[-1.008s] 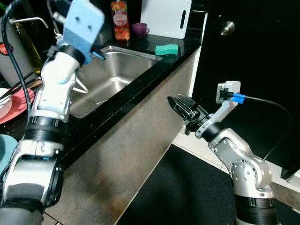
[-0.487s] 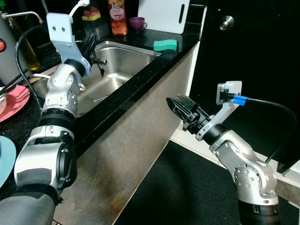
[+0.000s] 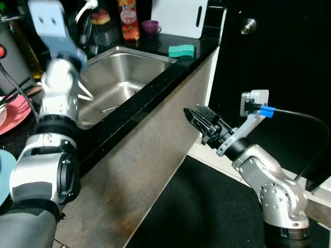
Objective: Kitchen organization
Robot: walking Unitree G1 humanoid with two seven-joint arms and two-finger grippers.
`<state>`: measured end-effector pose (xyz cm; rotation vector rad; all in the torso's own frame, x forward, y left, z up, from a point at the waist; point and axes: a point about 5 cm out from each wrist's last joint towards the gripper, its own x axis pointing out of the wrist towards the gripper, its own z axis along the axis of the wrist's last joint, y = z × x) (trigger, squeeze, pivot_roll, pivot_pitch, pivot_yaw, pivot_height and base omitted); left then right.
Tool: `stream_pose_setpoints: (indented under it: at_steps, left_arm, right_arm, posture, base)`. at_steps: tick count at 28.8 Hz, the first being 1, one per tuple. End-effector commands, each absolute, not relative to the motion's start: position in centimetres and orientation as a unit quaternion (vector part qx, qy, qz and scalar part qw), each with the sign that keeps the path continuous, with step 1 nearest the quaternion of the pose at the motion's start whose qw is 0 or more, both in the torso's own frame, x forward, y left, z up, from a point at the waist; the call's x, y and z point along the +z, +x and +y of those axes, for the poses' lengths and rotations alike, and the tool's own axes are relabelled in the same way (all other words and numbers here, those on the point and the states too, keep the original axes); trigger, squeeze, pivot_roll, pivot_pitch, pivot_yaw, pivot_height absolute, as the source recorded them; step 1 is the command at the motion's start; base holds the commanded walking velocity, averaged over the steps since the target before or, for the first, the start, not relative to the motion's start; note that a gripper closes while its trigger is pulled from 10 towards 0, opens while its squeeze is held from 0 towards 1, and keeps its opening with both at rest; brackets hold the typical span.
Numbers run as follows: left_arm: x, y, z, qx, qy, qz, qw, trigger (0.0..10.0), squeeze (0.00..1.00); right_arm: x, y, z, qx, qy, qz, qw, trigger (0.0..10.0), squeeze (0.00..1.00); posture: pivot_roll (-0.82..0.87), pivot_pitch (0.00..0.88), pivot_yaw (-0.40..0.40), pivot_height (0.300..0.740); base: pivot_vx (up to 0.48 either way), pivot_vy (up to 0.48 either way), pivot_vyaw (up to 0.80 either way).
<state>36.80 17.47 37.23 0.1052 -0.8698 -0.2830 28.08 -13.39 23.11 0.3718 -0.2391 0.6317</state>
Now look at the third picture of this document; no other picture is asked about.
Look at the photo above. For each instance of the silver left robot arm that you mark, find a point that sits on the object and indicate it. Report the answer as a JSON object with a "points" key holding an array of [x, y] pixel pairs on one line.
{"points": [[44, 170]]}

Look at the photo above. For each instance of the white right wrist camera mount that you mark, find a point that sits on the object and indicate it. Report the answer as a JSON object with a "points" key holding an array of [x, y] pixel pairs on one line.
{"points": [[245, 133]]}

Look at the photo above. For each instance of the green sponge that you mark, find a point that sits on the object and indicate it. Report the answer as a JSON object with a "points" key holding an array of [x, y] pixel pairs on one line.
{"points": [[181, 51]]}

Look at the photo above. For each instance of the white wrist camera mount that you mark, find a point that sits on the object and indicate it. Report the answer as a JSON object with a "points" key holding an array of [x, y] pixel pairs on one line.
{"points": [[245, 133], [49, 23]]}

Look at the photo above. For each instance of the purple cup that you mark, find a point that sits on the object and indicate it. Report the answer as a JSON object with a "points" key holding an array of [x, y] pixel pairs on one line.
{"points": [[150, 27]]}

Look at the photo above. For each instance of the yellow oil bottle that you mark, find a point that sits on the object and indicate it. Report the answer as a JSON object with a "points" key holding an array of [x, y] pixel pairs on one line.
{"points": [[28, 57]]}

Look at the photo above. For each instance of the white cutting board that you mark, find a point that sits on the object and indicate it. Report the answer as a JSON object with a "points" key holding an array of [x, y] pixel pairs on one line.
{"points": [[176, 18]]}

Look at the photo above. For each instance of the teal plate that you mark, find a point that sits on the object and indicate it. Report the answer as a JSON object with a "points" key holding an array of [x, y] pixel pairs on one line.
{"points": [[6, 175]]}

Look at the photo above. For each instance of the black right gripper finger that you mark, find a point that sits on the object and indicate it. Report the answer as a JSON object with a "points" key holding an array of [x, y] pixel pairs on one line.
{"points": [[210, 115], [196, 123]]}

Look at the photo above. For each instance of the grey cabinet door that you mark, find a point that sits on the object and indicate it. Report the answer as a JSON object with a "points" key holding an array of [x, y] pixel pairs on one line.
{"points": [[134, 170]]}

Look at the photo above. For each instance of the red printed bottle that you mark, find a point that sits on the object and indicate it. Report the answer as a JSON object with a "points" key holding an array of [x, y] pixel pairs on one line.
{"points": [[129, 23]]}

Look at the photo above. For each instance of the stainless steel sink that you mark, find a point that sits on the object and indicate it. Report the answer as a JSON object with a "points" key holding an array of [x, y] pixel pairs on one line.
{"points": [[124, 77]]}

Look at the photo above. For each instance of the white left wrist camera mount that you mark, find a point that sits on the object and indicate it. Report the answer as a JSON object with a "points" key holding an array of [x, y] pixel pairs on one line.
{"points": [[49, 23]]}

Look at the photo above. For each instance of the red plate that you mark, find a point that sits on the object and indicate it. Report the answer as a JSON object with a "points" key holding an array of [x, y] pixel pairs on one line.
{"points": [[15, 118]]}

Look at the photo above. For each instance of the black floor mat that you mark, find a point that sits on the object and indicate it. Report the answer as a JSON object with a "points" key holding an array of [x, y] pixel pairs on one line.
{"points": [[196, 206]]}

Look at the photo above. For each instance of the silver door knob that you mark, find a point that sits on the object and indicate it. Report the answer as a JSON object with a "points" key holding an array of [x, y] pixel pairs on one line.
{"points": [[249, 26]]}

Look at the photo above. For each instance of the black door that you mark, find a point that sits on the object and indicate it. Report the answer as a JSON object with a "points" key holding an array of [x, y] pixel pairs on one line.
{"points": [[289, 62]]}

